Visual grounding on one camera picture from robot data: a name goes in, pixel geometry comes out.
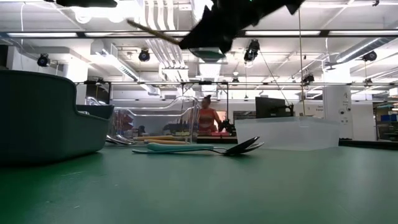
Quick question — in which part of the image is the person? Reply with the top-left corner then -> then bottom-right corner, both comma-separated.
198,95 -> 223,133

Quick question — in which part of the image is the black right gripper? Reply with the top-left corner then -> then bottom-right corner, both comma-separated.
178,0 -> 306,54

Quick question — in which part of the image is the white pillar with signs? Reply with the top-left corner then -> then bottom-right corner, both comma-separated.
322,84 -> 354,141

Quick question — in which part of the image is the translucent white plastic bin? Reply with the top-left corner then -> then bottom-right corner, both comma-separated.
234,116 -> 341,152

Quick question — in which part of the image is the black computer monitor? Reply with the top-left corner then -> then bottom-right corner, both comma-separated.
255,96 -> 295,119

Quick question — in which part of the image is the clear plastic bin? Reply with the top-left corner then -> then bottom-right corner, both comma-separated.
107,96 -> 202,146

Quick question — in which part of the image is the silver ceiling duct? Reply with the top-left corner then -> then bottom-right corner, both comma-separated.
191,0 -> 234,99

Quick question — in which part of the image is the black spoon light blue handle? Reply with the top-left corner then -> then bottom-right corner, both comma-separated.
132,136 -> 261,156

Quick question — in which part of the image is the black ceiling camera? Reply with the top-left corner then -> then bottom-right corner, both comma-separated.
301,73 -> 315,86
36,53 -> 51,67
362,50 -> 378,62
243,39 -> 261,63
138,48 -> 151,62

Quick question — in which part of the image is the green table mat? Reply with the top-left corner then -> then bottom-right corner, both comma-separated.
0,141 -> 398,224

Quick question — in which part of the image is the silver spoon teal handle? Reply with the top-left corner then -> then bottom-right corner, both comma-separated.
146,141 -> 266,154

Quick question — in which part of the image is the shelf with blue bins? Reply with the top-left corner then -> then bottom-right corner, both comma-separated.
373,102 -> 398,139

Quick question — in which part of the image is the grey-blue plastic bin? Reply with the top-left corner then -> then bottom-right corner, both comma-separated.
0,70 -> 115,165

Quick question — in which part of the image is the black overhead light bar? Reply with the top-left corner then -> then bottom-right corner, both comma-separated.
0,30 -> 398,40

